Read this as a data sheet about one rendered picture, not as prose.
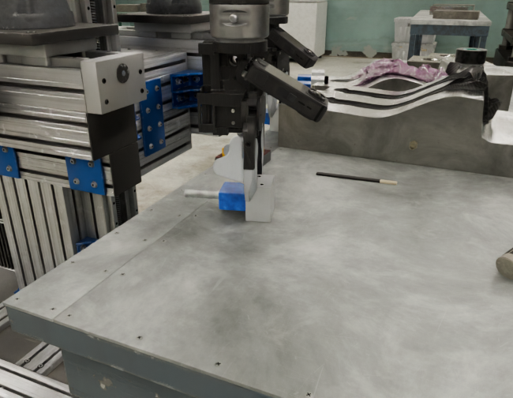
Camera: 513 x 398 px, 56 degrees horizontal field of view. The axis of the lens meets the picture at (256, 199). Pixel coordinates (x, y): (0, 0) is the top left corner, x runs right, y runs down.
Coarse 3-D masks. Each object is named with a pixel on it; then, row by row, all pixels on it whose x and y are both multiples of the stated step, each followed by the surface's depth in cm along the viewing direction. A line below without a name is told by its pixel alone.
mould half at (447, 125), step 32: (352, 96) 106; (416, 96) 98; (448, 96) 85; (480, 96) 85; (288, 128) 99; (320, 128) 96; (352, 128) 94; (384, 128) 91; (416, 128) 89; (448, 128) 86; (480, 128) 84; (512, 128) 93; (384, 160) 93; (416, 160) 91; (448, 160) 89; (480, 160) 86; (512, 160) 84
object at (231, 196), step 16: (272, 176) 71; (192, 192) 72; (208, 192) 71; (224, 192) 69; (240, 192) 69; (256, 192) 68; (272, 192) 70; (224, 208) 70; (240, 208) 70; (256, 208) 69; (272, 208) 71
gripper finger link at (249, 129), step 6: (252, 114) 63; (252, 120) 62; (246, 126) 62; (252, 126) 62; (246, 132) 62; (252, 132) 62; (246, 138) 62; (252, 138) 62; (246, 144) 63; (252, 144) 62; (246, 150) 63; (252, 150) 63; (246, 156) 64; (252, 156) 63; (246, 162) 64; (252, 162) 64; (246, 168) 64; (252, 168) 64
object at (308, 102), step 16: (256, 64) 61; (256, 80) 62; (272, 80) 61; (288, 80) 63; (272, 96) 62; (288, 96) 62; (304, 96) 62; (320, 96) 63; (304, 112) 62; (320, 112) 62
